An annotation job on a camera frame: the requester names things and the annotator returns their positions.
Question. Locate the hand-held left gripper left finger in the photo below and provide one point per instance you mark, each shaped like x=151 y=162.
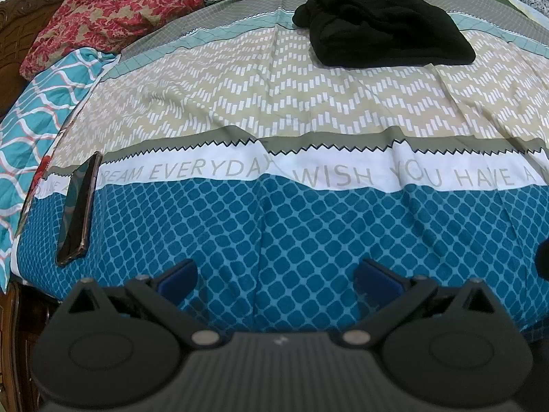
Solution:
x=178 y=282

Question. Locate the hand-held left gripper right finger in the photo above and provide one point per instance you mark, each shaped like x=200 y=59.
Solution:
x=379 y=282

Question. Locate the black pants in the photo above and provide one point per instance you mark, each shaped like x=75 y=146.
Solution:
x=377 y=25

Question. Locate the black smartphone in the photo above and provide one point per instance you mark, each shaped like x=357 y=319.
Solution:
x=79 y=210

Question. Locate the patterned bed sheet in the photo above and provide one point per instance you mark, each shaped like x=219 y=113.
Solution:
x=300 y=137

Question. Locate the teal white patterned blanket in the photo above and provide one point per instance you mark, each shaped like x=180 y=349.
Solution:
x=30 y=137

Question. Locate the red floral blanket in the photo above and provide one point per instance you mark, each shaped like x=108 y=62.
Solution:
x=111 y=8

